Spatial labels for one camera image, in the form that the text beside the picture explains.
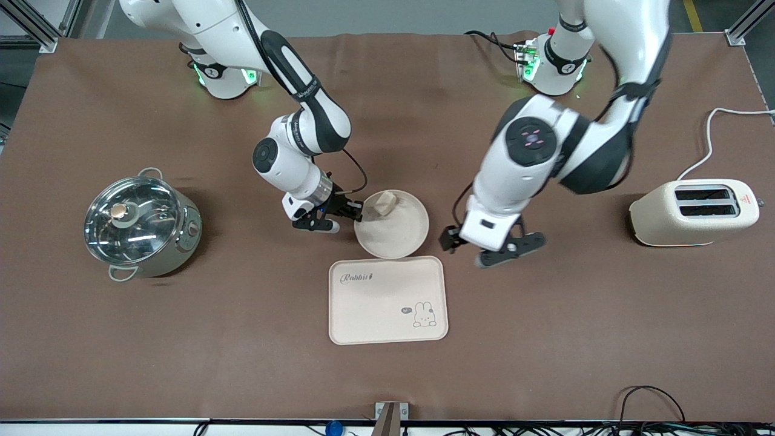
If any round cream plate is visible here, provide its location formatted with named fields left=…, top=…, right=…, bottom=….
left=354, top=190, right=430, bottom=260

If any cream rabbit print tray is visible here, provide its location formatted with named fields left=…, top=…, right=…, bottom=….
left=328, top=256, right=449, bottom=346

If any pale green electric pot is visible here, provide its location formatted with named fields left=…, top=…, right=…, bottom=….
left=84, top=168, right=203, bottom=283

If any brown table cover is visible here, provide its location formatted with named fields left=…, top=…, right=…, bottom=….
left=0, top=30, right=775, bottom=423

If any glass pot lid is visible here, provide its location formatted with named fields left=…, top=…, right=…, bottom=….
left=84, top=176, right=182, bottom=265

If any cream two-slot toaster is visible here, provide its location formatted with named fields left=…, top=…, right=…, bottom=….
left=628, top=179, right=765, bottom=248

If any grey metal camera bracket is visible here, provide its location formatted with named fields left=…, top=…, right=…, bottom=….
left=371, top=401, right=410, bottom=436

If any black left arm base cable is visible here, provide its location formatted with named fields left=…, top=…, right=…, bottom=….
left=464, top=30, right=523, bottom=65

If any black looped floor cable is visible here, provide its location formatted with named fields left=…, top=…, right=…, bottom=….
left=616, top=385, right=688, bottom=426

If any black cable bundle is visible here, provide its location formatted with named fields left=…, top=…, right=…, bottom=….
left=424, top=421, right=775, bottom=436

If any white toaster power cord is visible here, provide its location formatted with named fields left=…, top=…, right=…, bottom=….
left=677, top=108, right=775, bottom=181

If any aluminium frame profile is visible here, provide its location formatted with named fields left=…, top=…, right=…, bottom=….
left=0, top=0, right=84, bottom=54
left=724, top=0, right=775, bottom=47

